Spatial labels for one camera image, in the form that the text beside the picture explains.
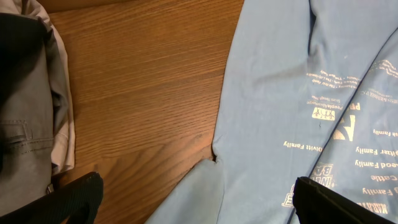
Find light blue printed t-shirt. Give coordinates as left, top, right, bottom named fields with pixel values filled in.
left=149, top=0, right=397, bottom=223

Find grey folded shorts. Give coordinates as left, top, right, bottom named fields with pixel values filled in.
left=1, top=13, right=68, bottom=215

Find black folded garment on stack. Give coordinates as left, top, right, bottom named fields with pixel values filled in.
left=1, top=12, right=53, bottom=166

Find white folded garment under stack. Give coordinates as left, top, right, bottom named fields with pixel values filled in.
left=1, top=0, right=75, bottom=175

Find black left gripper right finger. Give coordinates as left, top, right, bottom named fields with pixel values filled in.
left=293, top=177, right=392, bottom=224

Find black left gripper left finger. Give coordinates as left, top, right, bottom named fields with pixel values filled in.
left=1, top=172, right=104, bottom=224

